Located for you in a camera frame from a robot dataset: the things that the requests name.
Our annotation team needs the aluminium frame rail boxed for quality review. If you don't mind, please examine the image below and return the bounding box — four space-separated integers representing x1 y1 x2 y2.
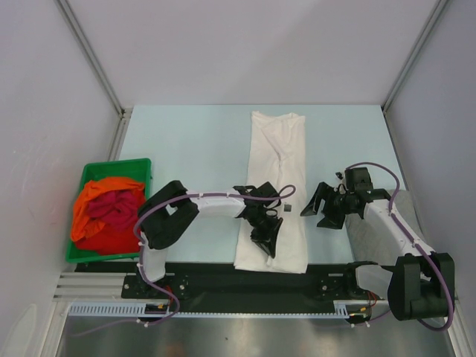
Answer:
54 272 126 302

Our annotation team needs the orange t-shirt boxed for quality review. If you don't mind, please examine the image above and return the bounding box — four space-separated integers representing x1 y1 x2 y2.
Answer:
71 176 145 242

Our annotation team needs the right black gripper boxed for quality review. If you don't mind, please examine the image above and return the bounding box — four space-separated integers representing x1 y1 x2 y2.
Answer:
300 181 356 230

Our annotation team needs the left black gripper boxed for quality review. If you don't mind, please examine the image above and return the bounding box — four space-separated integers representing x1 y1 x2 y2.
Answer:
248 207 283 258

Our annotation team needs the corner aluminium post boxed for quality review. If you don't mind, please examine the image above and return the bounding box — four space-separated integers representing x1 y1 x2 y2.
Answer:
54 0 129 117
381 0 451 115

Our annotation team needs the left corner aluminium post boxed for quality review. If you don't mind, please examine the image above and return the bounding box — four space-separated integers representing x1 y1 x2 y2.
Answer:
54 0 129 117

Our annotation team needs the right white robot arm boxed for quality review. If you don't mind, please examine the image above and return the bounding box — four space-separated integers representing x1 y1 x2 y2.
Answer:
300 161 455 331

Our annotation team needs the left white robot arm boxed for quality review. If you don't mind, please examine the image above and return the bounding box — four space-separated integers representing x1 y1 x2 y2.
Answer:
133 180 287 298

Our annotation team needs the folded grey t-shirt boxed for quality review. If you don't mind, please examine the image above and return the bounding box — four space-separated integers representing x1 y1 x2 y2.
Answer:
344 190 422 266

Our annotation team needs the green plastic bin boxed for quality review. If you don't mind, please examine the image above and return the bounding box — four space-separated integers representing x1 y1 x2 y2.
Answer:
65 158 152 263

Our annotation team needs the right corner aluminium post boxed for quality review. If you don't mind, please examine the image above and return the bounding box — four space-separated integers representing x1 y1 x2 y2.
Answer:
381 0 451 115

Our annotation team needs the magenta t-shirt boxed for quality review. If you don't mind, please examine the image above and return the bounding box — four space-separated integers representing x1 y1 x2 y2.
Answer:
86 190 145 229

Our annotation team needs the red t-shirt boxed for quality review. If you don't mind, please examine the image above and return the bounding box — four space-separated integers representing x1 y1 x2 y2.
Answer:
74 222 139 256

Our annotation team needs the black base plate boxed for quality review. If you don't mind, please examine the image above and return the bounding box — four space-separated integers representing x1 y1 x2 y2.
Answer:
75 262 383 315

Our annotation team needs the white printed t-shirt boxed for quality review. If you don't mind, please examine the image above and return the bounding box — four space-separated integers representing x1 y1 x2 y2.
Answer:
234 111 308 274

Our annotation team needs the white slotted cable duct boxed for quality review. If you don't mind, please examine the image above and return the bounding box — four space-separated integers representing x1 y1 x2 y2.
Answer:
68 300 391 320

